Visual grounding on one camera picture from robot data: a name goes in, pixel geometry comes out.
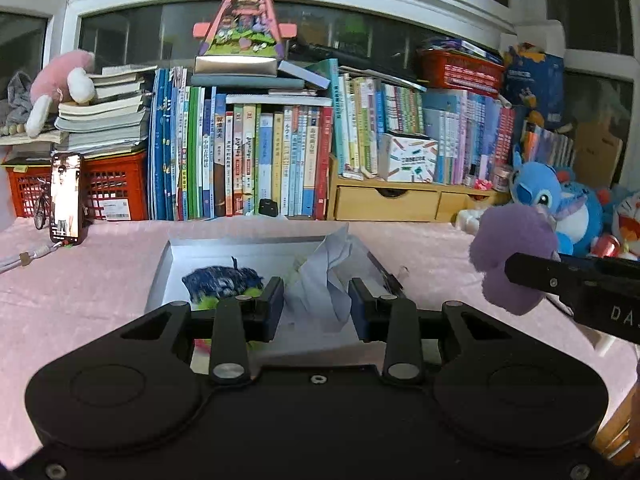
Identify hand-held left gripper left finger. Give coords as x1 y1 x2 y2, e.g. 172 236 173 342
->
114 276 286 386

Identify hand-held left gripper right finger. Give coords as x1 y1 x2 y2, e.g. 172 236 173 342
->
348 277 517 386

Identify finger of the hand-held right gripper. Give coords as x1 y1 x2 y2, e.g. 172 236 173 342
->
504 252 581 306
557 254 640 281

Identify purple fluffy scrunchie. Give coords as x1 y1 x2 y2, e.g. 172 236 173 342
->
467 202 561 317

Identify white tissue paper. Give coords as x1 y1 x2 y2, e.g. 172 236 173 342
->
287 225 381 333

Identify dark blue scrunchie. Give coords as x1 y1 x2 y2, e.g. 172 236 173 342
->
181 256 265 303

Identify green scrunchie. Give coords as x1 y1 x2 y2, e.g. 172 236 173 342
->
190 285 266 311

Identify grey tray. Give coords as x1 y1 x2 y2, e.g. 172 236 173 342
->
145 234 406 376

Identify red shiny toy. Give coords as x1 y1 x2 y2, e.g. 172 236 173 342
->
590 234 623 260

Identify blue cat plush toy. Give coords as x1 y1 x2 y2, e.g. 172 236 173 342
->
602 187 640 261

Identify white plastic rack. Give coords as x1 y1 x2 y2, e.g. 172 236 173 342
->
455 207 486 233

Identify blue alien plush toy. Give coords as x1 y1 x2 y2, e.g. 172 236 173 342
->
510 150 606 258

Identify wooden drawer organizer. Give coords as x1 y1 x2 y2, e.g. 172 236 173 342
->
327 155 511 223

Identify brown cardboard box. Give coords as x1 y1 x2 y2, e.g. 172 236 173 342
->
570 115 626 191

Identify slanted colourful thin books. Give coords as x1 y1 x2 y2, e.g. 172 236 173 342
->
520 120 576 166

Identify row of upright picture books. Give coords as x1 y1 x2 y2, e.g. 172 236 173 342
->
147 67 335 222

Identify white patterned box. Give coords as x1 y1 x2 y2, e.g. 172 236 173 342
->
377 130 440 183

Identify row of pastel workbooks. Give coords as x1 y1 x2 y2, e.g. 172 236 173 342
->
330 62 518 186

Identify pink tablecloth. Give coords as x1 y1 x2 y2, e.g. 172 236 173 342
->
0 215 640 466

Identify blue cardboard box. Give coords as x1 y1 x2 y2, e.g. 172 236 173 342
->
500 42 566 128

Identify red plastic crate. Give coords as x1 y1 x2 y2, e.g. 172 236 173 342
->
5 157 53 218
80 151 149 222

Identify red plastic basket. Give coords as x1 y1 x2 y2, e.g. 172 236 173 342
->
417 47 506 98

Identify flat grey books pile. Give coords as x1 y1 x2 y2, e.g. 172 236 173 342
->
190 59 333 106

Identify smartphone with red case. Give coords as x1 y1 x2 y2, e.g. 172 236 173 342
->
49 151 88 247

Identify stack of worn paperback books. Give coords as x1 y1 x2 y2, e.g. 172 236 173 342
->
52 64 158 153

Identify miniature bicycle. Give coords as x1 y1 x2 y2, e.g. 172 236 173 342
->
32 177 53 231

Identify house-shaped paper toy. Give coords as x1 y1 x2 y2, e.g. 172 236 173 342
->
192 0 298 77

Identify pink and white plush toy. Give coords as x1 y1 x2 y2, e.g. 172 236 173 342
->
25 50 96 138

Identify grey plush toy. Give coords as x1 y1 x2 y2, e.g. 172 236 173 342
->
0 71 33 133

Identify white cable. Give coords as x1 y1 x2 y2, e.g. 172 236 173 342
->
0 242 63 276

